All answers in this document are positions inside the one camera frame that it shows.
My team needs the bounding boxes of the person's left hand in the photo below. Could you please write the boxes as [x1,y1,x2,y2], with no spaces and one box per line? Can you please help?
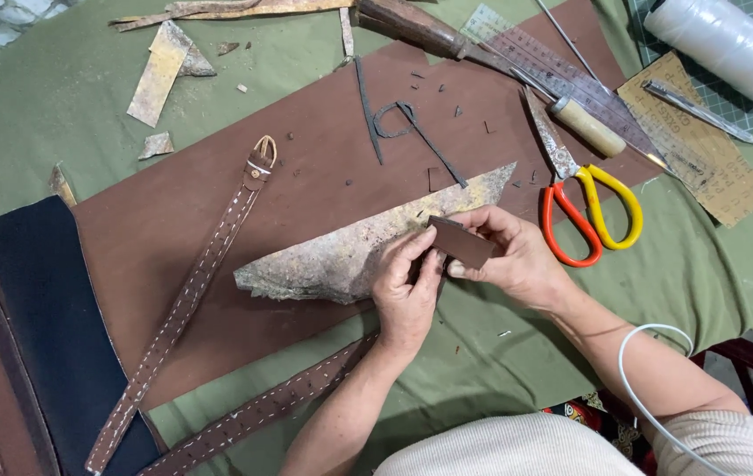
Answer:
[371,227,447,350]

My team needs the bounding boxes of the person's right hand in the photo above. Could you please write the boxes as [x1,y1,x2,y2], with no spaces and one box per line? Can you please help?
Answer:
[446,205,577,313]

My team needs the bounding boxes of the small brown leather piece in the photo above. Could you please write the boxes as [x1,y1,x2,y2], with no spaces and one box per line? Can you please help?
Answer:
[426,216,498,271]

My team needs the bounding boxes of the large mottled leather scrap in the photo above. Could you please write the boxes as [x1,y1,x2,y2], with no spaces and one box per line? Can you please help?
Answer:
[234,162,518,305]

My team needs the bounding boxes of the curled dark leather strip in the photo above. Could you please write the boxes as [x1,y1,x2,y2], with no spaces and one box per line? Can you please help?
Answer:
[373,100,469,190]

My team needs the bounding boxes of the patterned colourful fabric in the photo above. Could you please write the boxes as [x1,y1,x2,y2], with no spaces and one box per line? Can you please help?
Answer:
[541,390,656,473]

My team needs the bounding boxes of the person's cream ribbed sweater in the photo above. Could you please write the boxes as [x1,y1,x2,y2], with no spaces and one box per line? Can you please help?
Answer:
[373,409,753,476]

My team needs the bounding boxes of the straight dark leather strip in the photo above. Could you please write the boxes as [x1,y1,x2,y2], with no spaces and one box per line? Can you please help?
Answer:
[354,56,384,166]

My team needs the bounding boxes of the clear plastic ruler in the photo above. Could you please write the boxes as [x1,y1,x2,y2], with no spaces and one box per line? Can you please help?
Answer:
[459,3,676,177]

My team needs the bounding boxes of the tan sandpaper sheet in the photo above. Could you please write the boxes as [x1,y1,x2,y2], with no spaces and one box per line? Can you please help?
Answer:
[616,52,753,229]

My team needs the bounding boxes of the thin metal rod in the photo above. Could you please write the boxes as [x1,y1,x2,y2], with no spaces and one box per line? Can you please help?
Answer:
[534,0,601,82]

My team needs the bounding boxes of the slim metal craft knife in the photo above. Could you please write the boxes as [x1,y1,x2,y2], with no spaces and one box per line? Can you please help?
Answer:
[641,78,753,145]

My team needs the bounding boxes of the large brown leather sheet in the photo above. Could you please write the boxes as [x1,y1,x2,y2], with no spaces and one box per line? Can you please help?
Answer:
[72,0,667,412]

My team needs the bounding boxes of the short narrow mottled leather strip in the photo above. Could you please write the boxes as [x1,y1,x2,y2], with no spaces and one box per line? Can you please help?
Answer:
[339,7,355,58]

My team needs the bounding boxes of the small mottled leather scrap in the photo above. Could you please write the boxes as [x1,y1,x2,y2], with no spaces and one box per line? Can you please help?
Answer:
[137,131,175,161]

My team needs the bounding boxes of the white thread spool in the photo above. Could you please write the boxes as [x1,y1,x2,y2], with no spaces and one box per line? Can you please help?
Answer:
[643,0,753,108]

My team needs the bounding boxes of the triangular mottled leather scrap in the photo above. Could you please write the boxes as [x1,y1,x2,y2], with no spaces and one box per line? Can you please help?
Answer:
[177,42,218,79]

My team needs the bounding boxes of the long mottled leather rectangle scrap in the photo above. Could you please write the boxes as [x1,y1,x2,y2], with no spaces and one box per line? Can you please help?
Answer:
[127,20,194,129]

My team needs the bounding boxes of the long thin mottled leather strip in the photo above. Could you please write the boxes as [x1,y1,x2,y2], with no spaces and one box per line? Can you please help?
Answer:
[108,0,355,33]

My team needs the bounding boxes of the dark navy leather sheet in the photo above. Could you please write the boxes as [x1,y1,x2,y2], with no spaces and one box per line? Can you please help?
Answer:
[0,195,163,476]

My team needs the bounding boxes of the pointed mottled leather scrap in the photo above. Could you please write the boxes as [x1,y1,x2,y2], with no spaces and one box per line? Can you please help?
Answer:
[48,163,78,208]

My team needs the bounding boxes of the green table cloth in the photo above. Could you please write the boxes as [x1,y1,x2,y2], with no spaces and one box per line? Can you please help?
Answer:
[0,0,753,476]

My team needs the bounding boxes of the red and yellow handled scissors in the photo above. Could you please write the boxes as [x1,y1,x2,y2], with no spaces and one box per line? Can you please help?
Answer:
[523,86,645,269]

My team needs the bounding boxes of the awl with cream wooden handle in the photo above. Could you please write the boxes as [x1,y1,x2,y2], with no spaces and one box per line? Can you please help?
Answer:
[509,65,628,159]

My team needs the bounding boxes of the brown stitched leather strap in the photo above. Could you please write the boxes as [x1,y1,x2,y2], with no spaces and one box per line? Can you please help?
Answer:
[135,331,381,476]

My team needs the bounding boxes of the white cable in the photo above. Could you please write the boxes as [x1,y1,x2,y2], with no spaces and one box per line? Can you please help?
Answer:
[617,323,736,476]

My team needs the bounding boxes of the brown stitched strap with buckle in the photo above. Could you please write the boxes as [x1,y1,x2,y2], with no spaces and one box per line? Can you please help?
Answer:
[85,135,279,476]

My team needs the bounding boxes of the rusty tool with wooden handle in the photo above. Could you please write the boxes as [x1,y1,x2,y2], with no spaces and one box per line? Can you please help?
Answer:
[353,0,518,75]

